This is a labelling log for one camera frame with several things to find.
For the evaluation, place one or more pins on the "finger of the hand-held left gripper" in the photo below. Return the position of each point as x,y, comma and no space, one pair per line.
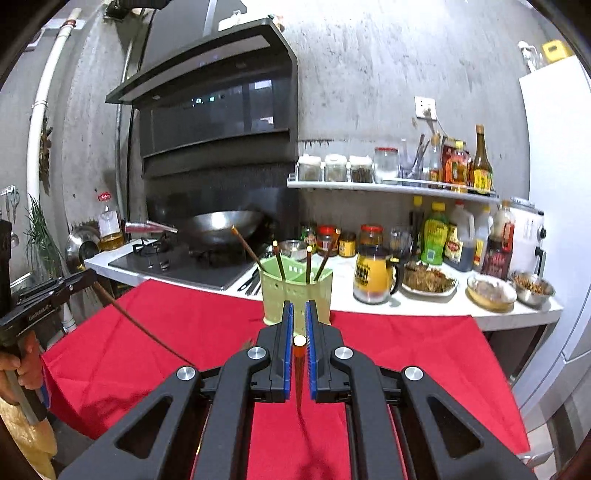
55,282
69,293

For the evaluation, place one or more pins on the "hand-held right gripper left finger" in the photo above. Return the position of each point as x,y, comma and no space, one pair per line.
288,337

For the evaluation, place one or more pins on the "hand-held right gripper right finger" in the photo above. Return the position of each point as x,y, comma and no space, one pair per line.
311,337

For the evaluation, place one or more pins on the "green plastic utensil holder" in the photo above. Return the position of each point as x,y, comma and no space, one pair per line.
277,295

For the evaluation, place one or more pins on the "black utensils on counter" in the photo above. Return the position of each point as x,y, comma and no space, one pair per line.
249,282

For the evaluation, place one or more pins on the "person's left hand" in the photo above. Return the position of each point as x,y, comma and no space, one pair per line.
27,369

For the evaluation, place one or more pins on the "steel pot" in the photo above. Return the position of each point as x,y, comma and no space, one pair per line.
82,247

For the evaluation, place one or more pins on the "green scallion bunch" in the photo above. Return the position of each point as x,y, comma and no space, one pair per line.
41,240

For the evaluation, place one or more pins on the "cooking oil bottle red cap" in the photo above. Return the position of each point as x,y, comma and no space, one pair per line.
111,228

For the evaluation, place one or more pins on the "yellow steel mug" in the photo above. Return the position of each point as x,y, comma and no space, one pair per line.
371,277

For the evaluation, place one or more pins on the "small steel bowl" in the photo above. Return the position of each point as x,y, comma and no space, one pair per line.
292,249

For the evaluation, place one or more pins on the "red tablecloth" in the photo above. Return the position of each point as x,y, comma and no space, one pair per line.
115,369

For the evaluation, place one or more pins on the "red lid chili jar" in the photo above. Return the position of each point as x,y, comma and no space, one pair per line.
325,242

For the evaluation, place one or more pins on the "green lid sauce jar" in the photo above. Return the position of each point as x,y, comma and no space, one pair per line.
309,240

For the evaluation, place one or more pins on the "yellow label sauce jar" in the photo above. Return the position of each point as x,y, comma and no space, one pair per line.
347,245

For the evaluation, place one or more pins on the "red lid glass jar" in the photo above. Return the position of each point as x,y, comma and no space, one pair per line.
371,235

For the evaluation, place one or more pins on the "black gas stove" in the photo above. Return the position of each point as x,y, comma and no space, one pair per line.
184,270

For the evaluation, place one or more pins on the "beige towel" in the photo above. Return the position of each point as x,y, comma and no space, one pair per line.
23,443

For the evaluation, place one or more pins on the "hanging dried plant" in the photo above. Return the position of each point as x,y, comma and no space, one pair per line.
45,157

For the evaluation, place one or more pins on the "clear plastic packet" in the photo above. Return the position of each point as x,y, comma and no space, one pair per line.
400,242

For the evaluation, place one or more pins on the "plate of cooked food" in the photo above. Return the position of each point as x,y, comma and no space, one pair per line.
429,280

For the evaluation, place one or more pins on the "dark bottle yellow cap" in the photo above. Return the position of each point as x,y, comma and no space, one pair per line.
417,226

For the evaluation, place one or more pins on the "green bottle yellow cap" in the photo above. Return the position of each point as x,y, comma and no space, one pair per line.
434,240

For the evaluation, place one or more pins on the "white lid spice jar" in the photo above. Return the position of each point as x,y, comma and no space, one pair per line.
361,170
335,170
309,170

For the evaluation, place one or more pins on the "dark vinegar jug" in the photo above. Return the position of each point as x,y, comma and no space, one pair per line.
459,244

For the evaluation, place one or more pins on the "white pipe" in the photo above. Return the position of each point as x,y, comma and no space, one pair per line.
41,106

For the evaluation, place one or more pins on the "yellow rimmed bowl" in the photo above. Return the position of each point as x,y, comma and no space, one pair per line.
491,291

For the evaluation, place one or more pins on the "clear glass jar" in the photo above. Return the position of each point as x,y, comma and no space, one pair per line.
386,166

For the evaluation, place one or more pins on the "clear utensil cup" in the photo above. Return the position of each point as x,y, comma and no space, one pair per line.
413,166

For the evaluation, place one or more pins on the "white plastic jug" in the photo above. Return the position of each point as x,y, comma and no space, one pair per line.
482,235

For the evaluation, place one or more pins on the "clear seasoning bottle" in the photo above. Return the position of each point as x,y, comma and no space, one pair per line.
435,164

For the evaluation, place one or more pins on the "yellow oil bottle red label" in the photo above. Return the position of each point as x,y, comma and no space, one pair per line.
460,173

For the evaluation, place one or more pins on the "red seasoning box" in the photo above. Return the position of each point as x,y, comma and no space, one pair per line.
448,161

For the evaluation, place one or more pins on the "black range hood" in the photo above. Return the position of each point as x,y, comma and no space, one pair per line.
207,115

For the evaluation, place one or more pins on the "steel bowl with food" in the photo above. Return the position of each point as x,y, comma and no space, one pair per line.
533,288

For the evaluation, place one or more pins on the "tall brown sauce bottle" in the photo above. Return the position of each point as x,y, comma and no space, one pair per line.
481,170

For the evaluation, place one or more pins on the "white kitchen appliance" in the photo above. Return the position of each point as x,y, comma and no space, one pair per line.
528,235

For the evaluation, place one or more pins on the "white refrigerator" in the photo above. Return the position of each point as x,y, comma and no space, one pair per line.
558,207

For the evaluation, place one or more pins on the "yellow box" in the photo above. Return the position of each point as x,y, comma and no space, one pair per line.
555,50

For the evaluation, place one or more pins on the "white wall shelf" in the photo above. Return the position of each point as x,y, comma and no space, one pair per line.
392,188

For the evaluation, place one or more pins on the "white wall socket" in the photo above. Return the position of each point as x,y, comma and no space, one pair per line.
425,107

